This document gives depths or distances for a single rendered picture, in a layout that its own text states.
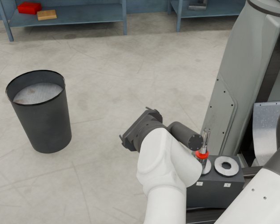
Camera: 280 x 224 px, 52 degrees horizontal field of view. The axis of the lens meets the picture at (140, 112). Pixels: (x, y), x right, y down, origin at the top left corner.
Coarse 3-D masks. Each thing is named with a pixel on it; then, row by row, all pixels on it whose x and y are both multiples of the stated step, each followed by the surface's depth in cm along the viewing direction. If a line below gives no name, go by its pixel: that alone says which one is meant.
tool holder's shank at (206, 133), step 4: (204, 128) 94; (208, 128) 94; (204, 132) 93; (208, 132) 93; (204, 136) 94; (208, 136) 94; (204, 140) 95; (204, 144) 97; (200, 148) 99; (204, 148) 98; (200, 152) 99; (204, 152) 99
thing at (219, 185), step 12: (216, 156) 110; (228, 156) 110; (204, 168) 104; (216, 168) 104; (228, 168) 106; (240, 168) 106; (204, 180) 102; (216, 180) 102; (228, 180) 102; (240, 180) 102; (192, 192) 108; (204, 192) 107; (216, 192) 107; (228, 192) 106; (192, 204) 113; (204, 204) 113; (216, 204) 112; (228, 204) 112
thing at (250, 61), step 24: (264, 0) 122; (240, 24) 139; (264, 24) 122; (240, 48) 141; (264, 48) 123; (240, 72) 143; (264, 72) 127; (216, 96) 173; (240, 96) 145; (264, 96) 136; (216, 120) 176; (240, 120) 150; (216, 144) 178; (240, 144) 159
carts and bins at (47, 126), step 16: (16, 80) 242; (32, 80) 253; (48, 80) 256; (16, 96) 242; (32, 96) 242; (48, 96) 242; (64, 96) 237; (16, 112) 230; (32, 112) 222; (48, 112) 227; (64, 112) 243; (32, 128) 236; (48, 128) 238; (64, 128) 252; (32, 144) 258; (48, 144) 252; (64, 144) 263
